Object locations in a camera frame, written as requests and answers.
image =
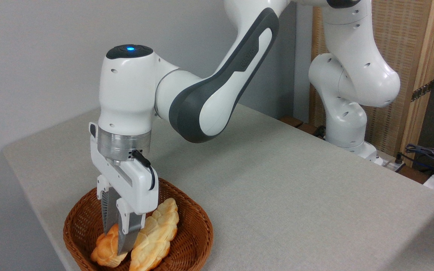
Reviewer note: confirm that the round knotted bread roll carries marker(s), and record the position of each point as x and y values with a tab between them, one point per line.
107	250

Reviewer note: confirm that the metal screen hinge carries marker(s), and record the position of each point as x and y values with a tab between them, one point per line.
422	90

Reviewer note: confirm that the brown wicker basket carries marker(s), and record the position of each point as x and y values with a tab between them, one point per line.
190	233

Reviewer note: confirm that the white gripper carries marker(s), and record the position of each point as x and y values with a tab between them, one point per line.
138	188

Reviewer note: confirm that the grey fabric tablecloth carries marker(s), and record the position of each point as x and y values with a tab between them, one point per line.
296	195

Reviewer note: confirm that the brown wooden base board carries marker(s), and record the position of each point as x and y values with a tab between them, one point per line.
294	122

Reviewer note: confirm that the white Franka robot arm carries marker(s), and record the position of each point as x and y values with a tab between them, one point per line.
209	98

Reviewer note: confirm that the wooden woven screen panel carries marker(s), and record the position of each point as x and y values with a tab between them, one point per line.
409	49

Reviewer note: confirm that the long braided bread loaf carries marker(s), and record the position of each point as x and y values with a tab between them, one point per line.
156	237

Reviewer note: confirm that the white power strip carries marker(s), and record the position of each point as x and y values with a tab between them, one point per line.
388	162

